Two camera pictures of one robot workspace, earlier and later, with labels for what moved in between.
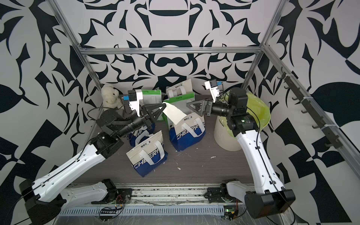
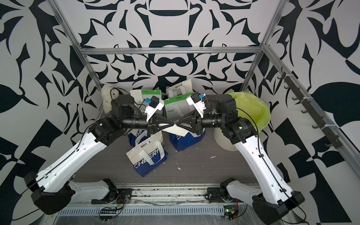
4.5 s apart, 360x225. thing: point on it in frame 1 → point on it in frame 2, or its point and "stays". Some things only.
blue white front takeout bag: (148, 154) stays
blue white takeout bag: (180, 89) stays
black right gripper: (207, 108) → (196, 120)
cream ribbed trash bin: (224, 138) stays
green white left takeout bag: (153, 96) stays
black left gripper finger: (156, 108) → (162, 123)
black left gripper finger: (155, 110) → (161, 126)
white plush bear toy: (110, 98) stays
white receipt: (173, 113) → (176, 130)
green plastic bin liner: (257, 108) stays
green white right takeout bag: (180, 102) stays
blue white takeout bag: (188, 132) stays
